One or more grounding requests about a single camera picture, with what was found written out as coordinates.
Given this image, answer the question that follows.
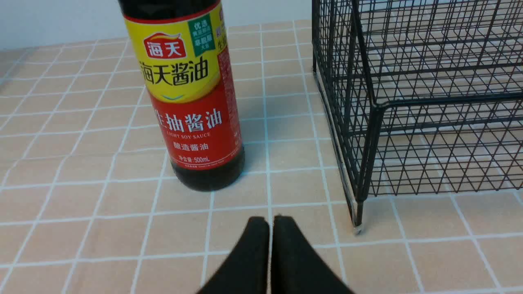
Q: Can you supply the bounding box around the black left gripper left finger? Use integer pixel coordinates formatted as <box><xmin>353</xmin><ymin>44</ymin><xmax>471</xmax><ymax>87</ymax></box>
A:
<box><xmin>198</xmin><ymin>216</ymin><xmax>270</xmax><ymax>294</ymax></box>

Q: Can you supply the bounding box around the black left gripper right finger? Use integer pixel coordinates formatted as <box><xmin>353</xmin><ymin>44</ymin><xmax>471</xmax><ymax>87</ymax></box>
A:
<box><xmin>270</xmin><ymin>215</ymin><xmax>353</xmax><ymax>294</ymax></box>

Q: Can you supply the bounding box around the soy sauce bottle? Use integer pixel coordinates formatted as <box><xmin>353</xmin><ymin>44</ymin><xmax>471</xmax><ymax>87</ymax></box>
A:
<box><xmin>119</xmin><ymin>0</ymin><xmax>245</xmax><ymax>191</ymax></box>

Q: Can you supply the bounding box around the black wire mesh rack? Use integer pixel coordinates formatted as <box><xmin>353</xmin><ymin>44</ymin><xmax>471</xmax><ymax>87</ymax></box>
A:
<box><xmin>311</xmin><ymin>0</ymin><xmax>523</xmax><ymax>235</ymax></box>

